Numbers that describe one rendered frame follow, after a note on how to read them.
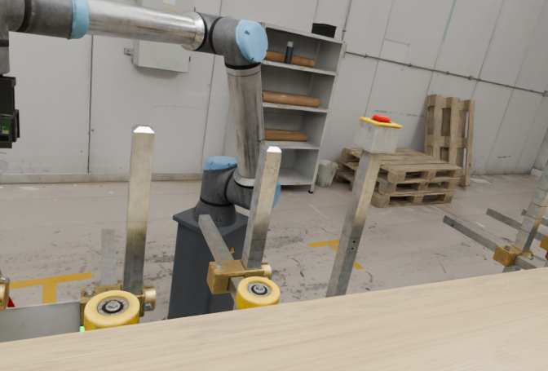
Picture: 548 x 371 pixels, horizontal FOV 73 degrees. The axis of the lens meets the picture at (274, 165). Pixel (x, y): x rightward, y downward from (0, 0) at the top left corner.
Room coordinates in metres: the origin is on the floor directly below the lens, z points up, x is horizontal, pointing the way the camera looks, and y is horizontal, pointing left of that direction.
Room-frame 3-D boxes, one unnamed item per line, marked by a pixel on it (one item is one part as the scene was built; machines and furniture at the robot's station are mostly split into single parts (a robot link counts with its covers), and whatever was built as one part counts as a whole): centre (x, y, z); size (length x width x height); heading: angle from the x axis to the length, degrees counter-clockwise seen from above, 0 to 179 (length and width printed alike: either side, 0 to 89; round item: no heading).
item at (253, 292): (0.59, -0.01, 0.85); 0.08 x 0.08 x 0.11
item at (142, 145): (0.62, 0.23, 0.93); 0.03 x 0.03 x 0.48; 27
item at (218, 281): (0.72, 0.03, 0.84); 0.13 x 0.06 x 0.05; 117
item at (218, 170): (1.48, 0.21, 0.79); 0.17 x 0.15 x 0.18; 62
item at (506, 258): (1.17, -0.86, 0.82); 0.13 x 0.06 x 0.05; 117
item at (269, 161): (0.73, 0.01, 0.91); 0.03 x 0.03 x 0.48; 27
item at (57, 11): (0.69, 0.45, 1.33); 0.12 x 0.12 x 0.09; 62
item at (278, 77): (3.63, 0.04, 0.78); 0.90 x 0.45 x 1.55; 122
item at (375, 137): (0.85, -0.22, 1.18); 0.07 x 0.07 x 0.08; 27
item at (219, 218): (1.48, 0.22, 0.65); 0.19 x 0.19 x 0.10
